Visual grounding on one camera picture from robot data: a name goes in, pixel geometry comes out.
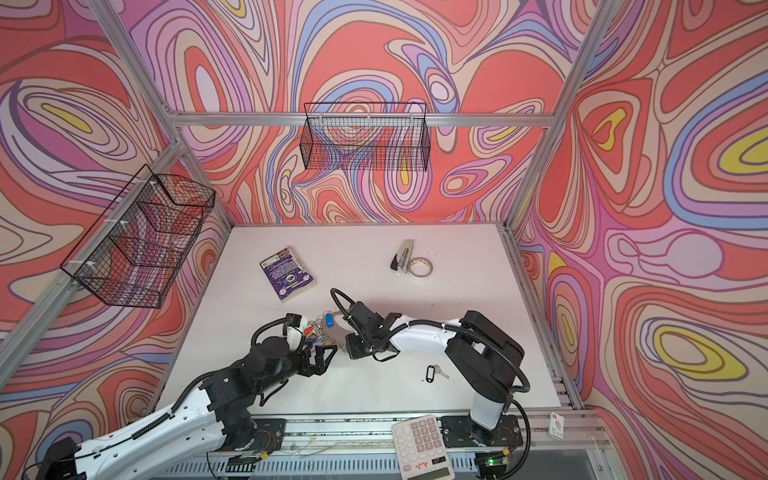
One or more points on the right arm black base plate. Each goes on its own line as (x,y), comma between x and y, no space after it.
(459,431)

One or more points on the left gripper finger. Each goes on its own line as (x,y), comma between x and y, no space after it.
(319,369)
(327,352)

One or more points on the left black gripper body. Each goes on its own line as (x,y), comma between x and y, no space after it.
(304,363)

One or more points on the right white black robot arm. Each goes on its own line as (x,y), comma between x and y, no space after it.
(487,358)

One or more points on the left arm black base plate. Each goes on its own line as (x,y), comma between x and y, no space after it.
(266,435)

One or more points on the black wire basket on back wall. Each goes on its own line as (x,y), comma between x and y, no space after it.
(367,136)

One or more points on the white pink calculator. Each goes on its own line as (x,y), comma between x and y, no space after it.
(420,451)

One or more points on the small white card tag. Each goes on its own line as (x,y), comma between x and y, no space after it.
(556,426)

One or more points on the key with black tag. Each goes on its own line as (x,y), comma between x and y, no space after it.
(433,371)

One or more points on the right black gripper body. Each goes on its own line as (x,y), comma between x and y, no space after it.
(361,346)

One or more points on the clear tape roll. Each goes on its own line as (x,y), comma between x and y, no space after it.
(420,268)

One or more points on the silver black stapler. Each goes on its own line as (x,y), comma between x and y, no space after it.
(401,260)

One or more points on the large keyring with coloured keys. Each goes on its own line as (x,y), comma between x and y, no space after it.
(329,328)

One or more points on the black wire basket on left wall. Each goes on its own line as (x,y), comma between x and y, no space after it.
(131,256)

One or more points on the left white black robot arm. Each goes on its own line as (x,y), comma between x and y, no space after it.
(210,414)

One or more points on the black wire basket on wall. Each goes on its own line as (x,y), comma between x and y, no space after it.
(131,256)
(367,136)

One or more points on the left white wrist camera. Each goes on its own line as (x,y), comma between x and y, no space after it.
(293,331)

